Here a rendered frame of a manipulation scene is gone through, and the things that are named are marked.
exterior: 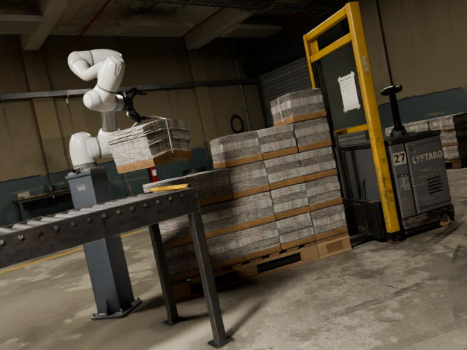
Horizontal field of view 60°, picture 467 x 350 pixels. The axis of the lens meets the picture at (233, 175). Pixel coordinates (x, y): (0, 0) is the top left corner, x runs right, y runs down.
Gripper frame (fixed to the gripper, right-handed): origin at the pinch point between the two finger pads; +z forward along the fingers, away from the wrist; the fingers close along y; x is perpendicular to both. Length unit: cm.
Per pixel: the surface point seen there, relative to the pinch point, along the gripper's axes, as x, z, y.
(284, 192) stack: 33, 100, 65
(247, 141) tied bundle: 18, 83, 24
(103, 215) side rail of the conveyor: 22, -60, 56
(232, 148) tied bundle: 10, 73, 28
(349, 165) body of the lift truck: 59, 192, 54
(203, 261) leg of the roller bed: 39, -17, 87
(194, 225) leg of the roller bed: 38, -19, 69
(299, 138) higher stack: 46, 112, 27
